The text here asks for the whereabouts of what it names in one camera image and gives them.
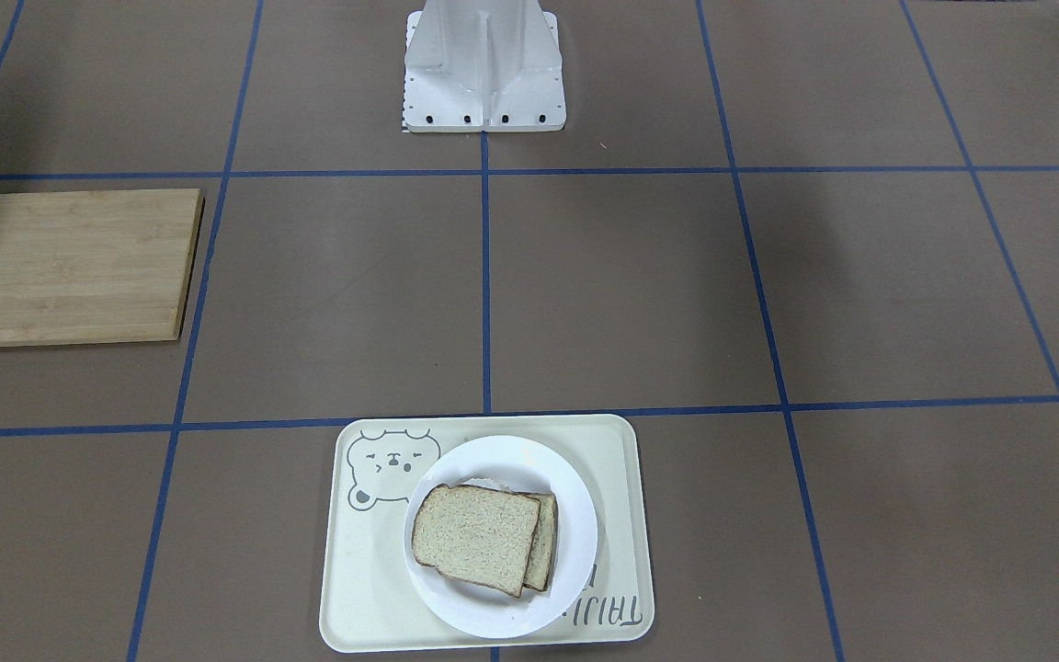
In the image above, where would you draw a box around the white round plate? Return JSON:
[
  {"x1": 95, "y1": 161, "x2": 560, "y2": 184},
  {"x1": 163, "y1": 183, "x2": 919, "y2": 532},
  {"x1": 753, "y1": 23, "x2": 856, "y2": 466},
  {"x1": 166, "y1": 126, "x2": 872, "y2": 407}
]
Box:
[{"x1": 403, "y1": 435, "x2": 599, "y2": 640}]

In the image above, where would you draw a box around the top bread slice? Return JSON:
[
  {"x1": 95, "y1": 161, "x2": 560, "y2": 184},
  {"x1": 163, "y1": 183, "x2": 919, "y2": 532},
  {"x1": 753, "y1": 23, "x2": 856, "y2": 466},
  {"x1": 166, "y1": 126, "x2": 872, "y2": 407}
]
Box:
[{"x1": 409, "y1": 485, "x2": 542, "y2": 600}]

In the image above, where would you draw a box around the bread slice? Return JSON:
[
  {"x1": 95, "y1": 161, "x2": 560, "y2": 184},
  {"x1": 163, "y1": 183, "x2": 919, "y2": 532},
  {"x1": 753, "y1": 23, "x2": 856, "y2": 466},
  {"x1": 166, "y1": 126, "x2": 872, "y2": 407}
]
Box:
[
  {"x1": 409, "y1": 485, "x2": 542, "y2": 600},
  {"x1": 519, "y1": 493, "x2": 558, "y2": 592}
]

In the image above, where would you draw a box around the bottom bread slice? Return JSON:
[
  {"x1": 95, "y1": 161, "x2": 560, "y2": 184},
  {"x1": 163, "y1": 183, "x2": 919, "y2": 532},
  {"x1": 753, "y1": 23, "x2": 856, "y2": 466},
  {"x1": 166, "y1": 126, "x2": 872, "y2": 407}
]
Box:
[{"x1": 519, "y1": 493, "x2": 558, "y2": 592}]

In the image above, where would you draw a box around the cream bear serving tray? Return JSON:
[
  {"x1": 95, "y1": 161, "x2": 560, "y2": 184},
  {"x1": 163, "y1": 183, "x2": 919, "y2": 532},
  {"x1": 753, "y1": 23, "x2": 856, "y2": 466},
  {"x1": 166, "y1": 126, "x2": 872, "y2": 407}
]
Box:
[{"x1": 318, "y1": 414, "x2": 656, "y2": 654}]

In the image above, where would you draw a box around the bamboo cutting board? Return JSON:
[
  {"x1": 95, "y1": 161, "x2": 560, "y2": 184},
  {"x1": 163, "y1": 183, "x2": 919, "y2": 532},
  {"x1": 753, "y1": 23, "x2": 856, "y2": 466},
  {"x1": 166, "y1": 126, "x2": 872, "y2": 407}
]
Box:
[{"x1": 0, "y1": 187, "x2": 205, "y2": 347}]

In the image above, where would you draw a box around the white camera mast base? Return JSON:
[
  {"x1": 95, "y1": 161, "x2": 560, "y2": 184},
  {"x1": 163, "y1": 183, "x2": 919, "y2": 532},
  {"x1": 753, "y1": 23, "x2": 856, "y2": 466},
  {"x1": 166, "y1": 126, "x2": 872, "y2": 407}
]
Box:
[{"x1": 401, "y1": 1, "x2": 567, "y2": 133}]

